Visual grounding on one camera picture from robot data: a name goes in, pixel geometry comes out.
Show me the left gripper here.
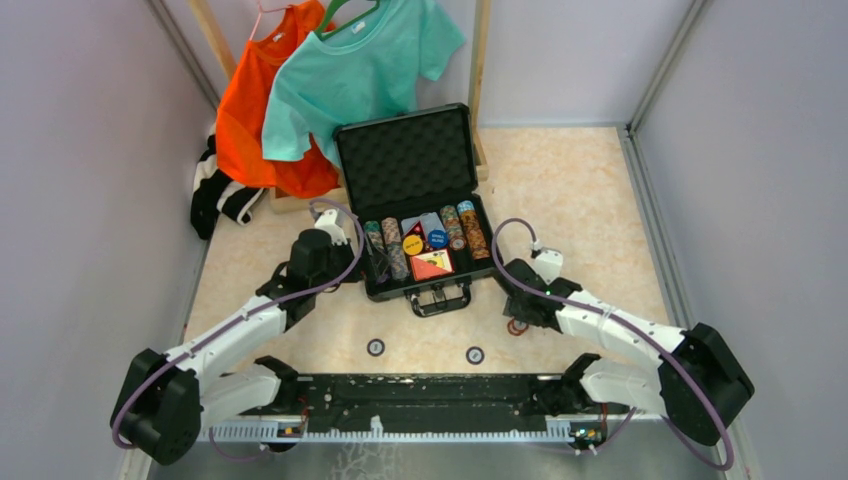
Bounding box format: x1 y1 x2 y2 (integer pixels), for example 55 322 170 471
311 230 391 293

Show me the yellow round button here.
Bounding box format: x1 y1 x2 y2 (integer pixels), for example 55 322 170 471
402 233 425 257

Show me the red playing card box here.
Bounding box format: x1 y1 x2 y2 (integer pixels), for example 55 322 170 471
409 249 455 281

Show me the blue round button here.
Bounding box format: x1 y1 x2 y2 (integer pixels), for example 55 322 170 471
427 229 449 250

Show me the black poker set case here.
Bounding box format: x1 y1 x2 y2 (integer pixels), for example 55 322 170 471
332 103 495 317

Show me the red black triangle marker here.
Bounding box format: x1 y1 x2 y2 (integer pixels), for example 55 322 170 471
404 222 426 239

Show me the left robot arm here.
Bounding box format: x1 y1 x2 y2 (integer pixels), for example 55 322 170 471
109 226 368 465

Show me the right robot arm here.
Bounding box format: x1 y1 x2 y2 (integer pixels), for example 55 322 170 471
497 259 755 446

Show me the green blue chip row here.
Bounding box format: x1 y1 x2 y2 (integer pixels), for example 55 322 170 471
363 220 386 255

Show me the blue backed card deck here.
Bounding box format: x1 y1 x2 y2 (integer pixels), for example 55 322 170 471
400 212 446 238

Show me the purple chip on table right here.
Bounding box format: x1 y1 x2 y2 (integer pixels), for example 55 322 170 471
465 346 485 365

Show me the purple chip on table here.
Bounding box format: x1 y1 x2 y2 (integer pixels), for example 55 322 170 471
367 338 386 357
465 346 485 365

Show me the purple chip on table left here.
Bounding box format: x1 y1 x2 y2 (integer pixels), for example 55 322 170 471
367 338 386 357

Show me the orange red chip row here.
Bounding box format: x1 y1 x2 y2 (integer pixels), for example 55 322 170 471
457 200 491 260

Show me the green multicolour chip row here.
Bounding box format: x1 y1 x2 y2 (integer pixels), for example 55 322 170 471
439 205 465 243

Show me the wooden clothes rack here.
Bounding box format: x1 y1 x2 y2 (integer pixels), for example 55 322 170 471
167 1 491 181

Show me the orange t-shirt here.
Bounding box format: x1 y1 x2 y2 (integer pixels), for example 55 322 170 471
216 1 338 198

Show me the black white striped garment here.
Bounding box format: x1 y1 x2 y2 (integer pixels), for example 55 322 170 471
190 125 265 240

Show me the teal t-shirt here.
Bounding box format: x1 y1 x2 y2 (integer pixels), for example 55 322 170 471
261 1 466 166

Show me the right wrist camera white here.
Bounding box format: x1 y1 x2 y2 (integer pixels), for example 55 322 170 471
532 247 564 284

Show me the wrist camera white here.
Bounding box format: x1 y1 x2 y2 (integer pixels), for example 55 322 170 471
532 247 564 284
314 208 349 246

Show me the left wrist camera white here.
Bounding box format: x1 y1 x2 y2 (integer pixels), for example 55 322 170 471
314 208 349 246

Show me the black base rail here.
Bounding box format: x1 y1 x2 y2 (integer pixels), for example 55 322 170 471
250 374 627 434

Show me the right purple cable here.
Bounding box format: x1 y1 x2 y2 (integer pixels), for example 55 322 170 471
490 217 737 473

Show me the purple cable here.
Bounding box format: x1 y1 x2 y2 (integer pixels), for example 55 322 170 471
110 198 367 464
490 217 737 473

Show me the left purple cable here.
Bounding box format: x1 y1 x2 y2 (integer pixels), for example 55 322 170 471
110 198 367 464

